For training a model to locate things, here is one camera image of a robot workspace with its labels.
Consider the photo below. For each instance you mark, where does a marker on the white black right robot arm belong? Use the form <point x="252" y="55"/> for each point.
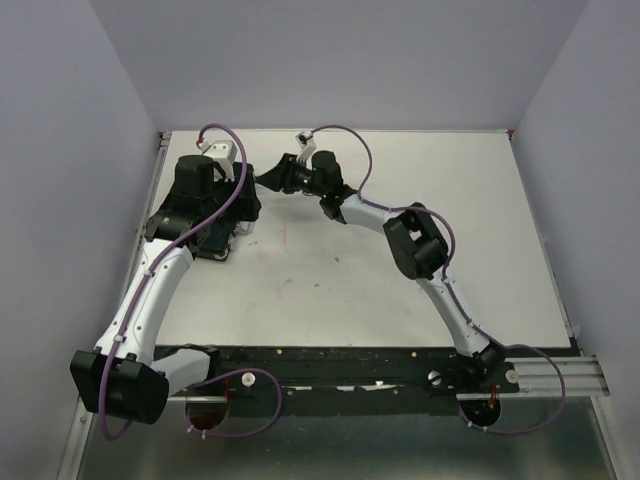
<point x="417" y="246"/>

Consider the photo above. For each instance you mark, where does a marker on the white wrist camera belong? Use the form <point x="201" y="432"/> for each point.
<point x="307" y="146"/>
<point x="223" y="154"/>

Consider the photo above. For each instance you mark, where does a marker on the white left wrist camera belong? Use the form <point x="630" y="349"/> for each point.
<point x="223" y="154"/>

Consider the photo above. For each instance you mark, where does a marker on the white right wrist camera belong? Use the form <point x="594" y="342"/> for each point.
<point x="307" y="146"/>

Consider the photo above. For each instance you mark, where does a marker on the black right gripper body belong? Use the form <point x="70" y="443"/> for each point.
<point x="298" y="178"/>

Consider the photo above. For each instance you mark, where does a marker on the black aluminium base frame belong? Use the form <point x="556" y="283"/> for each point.
<point x="253" y="381"/>

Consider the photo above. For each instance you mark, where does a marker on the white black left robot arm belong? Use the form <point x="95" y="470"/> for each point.
<point x="207" y="202"/>

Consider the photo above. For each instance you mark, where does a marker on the black poker set case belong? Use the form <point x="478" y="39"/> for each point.
<point x="240" y="215"/>

